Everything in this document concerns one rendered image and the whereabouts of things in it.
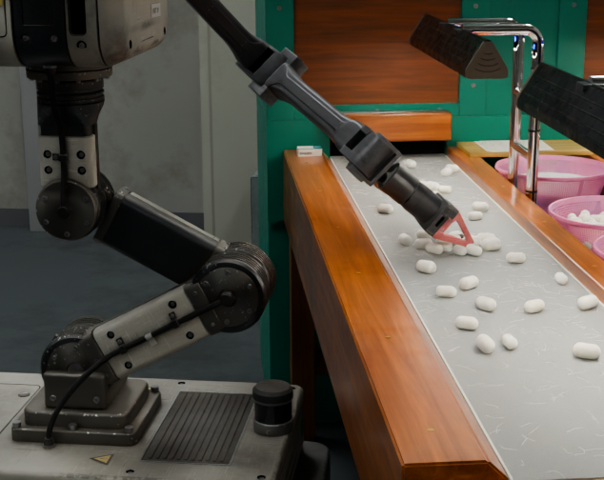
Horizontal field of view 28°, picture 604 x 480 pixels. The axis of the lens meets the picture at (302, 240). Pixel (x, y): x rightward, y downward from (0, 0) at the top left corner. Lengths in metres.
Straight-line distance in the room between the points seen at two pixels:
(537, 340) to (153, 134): 3.64
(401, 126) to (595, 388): 1.50
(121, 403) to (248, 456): 0.25
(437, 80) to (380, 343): 1.50
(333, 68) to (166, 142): 2.29
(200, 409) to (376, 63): 1.19
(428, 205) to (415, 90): 0.96
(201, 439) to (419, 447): 0.77
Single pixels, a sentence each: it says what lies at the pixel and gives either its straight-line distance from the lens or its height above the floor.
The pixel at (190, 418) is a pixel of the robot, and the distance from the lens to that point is 2.15.
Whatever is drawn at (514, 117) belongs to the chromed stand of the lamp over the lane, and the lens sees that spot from 2.69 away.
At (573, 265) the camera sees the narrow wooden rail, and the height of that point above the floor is 0.76.
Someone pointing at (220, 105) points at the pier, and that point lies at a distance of 4.90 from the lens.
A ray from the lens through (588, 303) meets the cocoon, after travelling 1.91.
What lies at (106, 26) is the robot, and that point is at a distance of 1.82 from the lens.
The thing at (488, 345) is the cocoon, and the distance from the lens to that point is 1.70.
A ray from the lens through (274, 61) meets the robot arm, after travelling 2.41.
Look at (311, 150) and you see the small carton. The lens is 2.94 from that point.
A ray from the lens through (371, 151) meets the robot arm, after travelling 2.10.
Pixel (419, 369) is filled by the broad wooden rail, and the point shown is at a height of 0.77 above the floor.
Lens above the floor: 1.33
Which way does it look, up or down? 15 degrees down
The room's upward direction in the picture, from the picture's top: straight up
